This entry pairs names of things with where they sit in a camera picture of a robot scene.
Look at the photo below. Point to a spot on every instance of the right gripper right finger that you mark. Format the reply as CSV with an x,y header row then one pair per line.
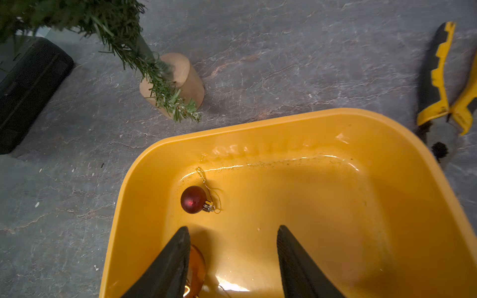
x,y
300,276

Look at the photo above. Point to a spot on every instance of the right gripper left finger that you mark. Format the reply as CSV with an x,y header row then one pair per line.
x,y
166,276

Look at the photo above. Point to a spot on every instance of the shiny copper ball ornament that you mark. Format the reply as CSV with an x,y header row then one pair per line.
x,y
196,274

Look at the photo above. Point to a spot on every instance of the small dark red ornament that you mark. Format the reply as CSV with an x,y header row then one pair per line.
x,y
196,199

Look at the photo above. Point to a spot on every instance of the yellow plastic tray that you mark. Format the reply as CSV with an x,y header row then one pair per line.
x,y
362,194

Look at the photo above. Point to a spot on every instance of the wooden tree base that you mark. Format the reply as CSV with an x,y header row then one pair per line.
x,y
179,85

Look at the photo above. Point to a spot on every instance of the small green christmas tree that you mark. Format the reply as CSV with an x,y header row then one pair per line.
x,y
117,25

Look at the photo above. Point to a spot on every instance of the yellow black pliers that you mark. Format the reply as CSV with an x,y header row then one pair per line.
x,y
441,125

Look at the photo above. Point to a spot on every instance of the black plastic tool case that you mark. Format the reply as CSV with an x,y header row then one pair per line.
x,y
31,72

